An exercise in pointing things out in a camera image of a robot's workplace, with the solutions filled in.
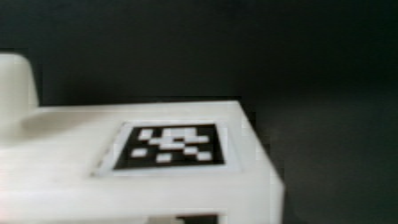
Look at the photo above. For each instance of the white drawer box front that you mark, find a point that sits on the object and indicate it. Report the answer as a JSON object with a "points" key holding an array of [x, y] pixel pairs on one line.
{"points": [[129, 164]]}

